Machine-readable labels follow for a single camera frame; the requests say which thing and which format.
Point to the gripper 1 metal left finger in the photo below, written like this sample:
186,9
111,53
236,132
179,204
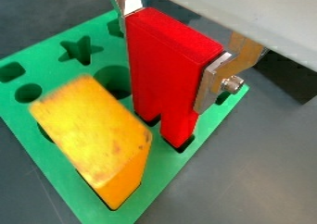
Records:
126,7

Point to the green shape-sorter board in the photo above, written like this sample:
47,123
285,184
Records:
87,48

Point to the yellow wedge block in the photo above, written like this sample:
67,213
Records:
98,134

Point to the gripper 1 metal right finger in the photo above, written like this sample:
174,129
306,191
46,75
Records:
220,76

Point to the tall red double-square block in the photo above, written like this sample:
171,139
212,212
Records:
167,56

